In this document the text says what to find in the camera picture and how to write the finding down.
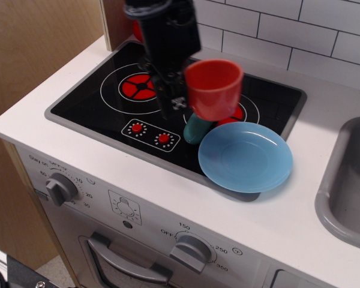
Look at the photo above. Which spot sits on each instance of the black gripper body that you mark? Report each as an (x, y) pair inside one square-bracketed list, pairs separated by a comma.
[(169, 31)]

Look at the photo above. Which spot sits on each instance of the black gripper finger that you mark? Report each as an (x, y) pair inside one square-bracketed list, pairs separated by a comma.
[(179, 98), (163, 97)]

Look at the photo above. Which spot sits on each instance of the red plastic cup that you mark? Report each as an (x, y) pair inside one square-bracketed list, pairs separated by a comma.
[(214, 88)]

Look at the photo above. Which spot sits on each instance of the light blue plastic plate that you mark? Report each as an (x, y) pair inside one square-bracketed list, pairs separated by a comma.
[(245, 157)]

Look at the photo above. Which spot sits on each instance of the red ball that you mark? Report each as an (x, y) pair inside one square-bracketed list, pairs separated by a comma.
[(137, 32)]

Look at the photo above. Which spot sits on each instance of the teal toy pickle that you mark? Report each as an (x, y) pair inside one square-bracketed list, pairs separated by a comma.
[(196, 129)]

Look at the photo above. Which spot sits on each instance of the red right stove button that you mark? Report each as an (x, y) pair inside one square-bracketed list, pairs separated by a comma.
[(163, 139)]

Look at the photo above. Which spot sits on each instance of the red stove button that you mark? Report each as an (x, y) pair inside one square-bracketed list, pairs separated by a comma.
[(163, 139), (137, 128)]

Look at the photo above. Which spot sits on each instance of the red left stove button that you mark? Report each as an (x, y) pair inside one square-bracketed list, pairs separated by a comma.
[(137, 128)]

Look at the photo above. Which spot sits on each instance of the black toy stovetop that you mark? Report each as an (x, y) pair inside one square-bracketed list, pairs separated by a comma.
[(117, 93)]

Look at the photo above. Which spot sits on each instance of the grey timer knob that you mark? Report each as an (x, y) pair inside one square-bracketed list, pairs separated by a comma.
[(60, 189)]

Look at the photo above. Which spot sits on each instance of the grey oven temperature knob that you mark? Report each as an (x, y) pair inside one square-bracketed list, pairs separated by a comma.
[(191, 252)]

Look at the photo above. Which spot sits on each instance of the grey toy sink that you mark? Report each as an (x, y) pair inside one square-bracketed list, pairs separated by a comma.
[(337, 202)]

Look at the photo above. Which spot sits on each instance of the grey oven door handle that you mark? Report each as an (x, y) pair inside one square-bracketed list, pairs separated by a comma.
[(156, 274)]

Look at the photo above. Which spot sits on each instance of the black base with cable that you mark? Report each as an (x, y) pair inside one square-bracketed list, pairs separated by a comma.
[(15, 274)]

